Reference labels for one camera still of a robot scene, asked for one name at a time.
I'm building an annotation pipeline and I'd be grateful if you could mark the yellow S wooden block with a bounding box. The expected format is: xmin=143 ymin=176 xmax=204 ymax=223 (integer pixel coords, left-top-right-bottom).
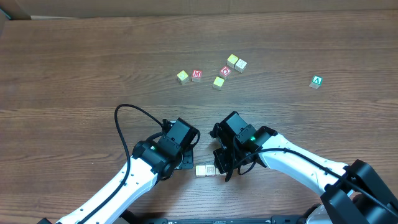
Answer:
xmin=195 ymin=166 xmax=206 ymax=177

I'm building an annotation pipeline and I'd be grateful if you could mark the red E wooden block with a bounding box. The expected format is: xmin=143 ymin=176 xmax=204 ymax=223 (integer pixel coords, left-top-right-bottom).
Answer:
xmin=205 ymin=165 xmax=216 ymax=176

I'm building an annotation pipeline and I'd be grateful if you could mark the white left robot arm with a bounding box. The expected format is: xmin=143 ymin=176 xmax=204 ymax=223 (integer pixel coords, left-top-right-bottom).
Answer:
xmin=56 ymin=118 xmax=200 ymax=224

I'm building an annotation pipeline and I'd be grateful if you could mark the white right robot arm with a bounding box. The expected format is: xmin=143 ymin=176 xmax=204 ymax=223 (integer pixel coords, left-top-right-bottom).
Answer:
xmin=210 ymin=111 xmax=397 ymax=224

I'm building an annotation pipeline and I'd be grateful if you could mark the plain wooden block centre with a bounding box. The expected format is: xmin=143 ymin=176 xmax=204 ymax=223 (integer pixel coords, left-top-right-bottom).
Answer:
xmin=213 ymin=77 xmax=225 ymax=90

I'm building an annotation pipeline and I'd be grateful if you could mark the plain wooden block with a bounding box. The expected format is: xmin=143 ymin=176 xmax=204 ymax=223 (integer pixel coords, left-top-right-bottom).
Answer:
xmin=226 ymin=54 xmax=239 ymax=68
xmin=177 ymin=70 xmax=190 ymax=85
xmin=213 ymin=77 xmax=225 ymax=90

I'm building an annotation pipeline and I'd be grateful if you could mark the red O wooden block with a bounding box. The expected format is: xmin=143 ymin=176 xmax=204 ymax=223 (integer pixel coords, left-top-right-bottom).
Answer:
xmin=219 ymin=65 xmax=232 ymax=80

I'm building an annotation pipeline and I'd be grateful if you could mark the plain wooden block far left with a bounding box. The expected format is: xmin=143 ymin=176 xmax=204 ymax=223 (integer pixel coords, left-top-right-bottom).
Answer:
xmin=177 ymin=70 xmax=190 ymax=85

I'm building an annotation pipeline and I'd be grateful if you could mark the red M wooden block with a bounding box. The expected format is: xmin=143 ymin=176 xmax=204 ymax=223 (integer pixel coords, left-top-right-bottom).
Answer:
xmin=191 ymin=70 xmax=203 ymax=82

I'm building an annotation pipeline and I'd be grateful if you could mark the yellow-edged wooden block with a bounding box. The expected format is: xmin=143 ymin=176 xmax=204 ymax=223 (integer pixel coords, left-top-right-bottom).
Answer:
xmin=234 ymin=58 xmax=247 ymax=73

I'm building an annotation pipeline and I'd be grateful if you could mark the plain wooden block far back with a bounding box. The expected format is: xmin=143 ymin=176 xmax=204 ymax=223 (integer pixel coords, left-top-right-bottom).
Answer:
xmin=226 ymin=54 xmax=239 ymax=68

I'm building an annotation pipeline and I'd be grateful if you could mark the green A wooden block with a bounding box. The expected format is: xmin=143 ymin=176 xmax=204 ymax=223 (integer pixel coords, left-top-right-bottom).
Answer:
xmin=309 ymin=75 xmax=323 ymax=89

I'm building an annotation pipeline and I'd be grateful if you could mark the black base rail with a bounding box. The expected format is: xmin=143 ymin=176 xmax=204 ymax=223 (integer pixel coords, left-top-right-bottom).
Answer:
xmin=121 ymin=210 xmax=312 ymax=224

